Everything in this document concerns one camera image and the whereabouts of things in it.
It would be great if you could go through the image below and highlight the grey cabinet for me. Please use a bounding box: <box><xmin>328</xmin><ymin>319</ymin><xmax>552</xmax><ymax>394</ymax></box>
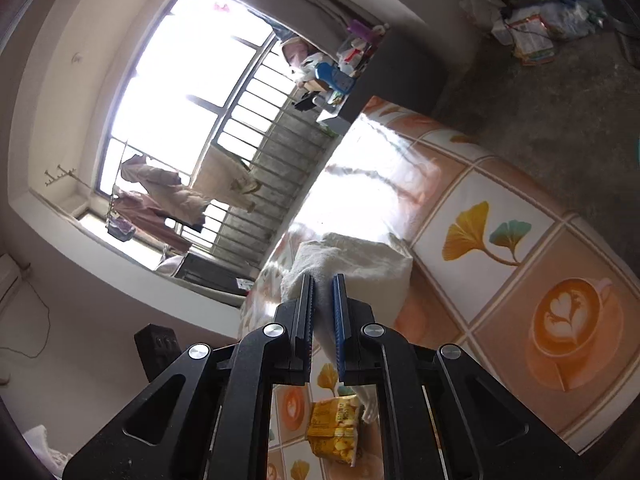
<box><xmin>317</xmin><ymin>29</ymin><xmax>448</xmax><ymax>136</ymax></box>

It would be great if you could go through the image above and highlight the orange yellow snack packet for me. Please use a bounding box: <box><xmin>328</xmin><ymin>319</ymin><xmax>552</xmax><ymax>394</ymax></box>
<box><xmin>306</xmin><ymin>394</ymin><xmax>362</xmax><ymax>467</ymax></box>

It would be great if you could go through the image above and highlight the beige hanging jacket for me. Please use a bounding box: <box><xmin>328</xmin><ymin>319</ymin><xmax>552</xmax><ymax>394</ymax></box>
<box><xmin>120</xmin><ymin>155</ymin><xmax>209</xmax><ymax>230</ymax></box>

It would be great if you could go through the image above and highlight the purple cup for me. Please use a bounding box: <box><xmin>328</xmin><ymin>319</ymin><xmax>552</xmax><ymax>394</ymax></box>
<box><xmin>347</xmin><ymin>20</ymin><xmax>387</xmax><ymax>44</ymax></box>

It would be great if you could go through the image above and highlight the blue detergent bottle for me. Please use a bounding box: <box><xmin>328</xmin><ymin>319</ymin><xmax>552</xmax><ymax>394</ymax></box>
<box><xmin>314</xmin><ymin>62</ymin><xmax>356</xmax><ymax>94</ymax></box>

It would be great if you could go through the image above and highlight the metal balcony railing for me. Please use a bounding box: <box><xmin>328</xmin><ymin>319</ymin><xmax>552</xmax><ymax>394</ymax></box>
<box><xmin>175</xmin><ymin>34</ymin><xmax>331</xmax><ymax>275</ymax></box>

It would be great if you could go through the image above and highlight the pile of plastic packages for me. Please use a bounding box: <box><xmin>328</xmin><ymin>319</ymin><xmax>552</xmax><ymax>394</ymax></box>
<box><xmin>491</xmin><ymin>0</ymin><xmax>604</xmax><ymax>66</ymax></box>

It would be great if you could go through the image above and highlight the beige hanging cloth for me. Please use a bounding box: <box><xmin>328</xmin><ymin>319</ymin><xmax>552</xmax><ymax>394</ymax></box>
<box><xmin>192</xmin><ymin>144</ymin><xmax>262</xmax><ymax>212</ymax></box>

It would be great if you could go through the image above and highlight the pink hanging garment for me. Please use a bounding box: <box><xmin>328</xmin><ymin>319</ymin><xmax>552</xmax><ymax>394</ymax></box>
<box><xmin>111</xmin><ymin>191</ymin><xmax>191</xmax><ymax>254</ymax></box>

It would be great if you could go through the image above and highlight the white towel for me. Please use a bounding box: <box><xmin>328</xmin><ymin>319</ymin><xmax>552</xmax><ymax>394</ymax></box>
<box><xmin>280</xmin><ymin>233</ymin><xmax>413</xmax><ymax>362</ymax></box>

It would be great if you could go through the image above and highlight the floral coffee pattern tablecloth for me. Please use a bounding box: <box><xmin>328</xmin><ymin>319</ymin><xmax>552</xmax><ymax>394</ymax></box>
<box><xmin>240</xmin><ymin>97</ymin><xmax>639</xmax><ymax>479</ymax></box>

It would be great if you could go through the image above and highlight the white plastic bag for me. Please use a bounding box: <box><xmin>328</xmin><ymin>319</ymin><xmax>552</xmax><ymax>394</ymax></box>
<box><xmin>459</xmin><ymin>0</ymin><xmax>506</xmax><ymax>32</ymax></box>

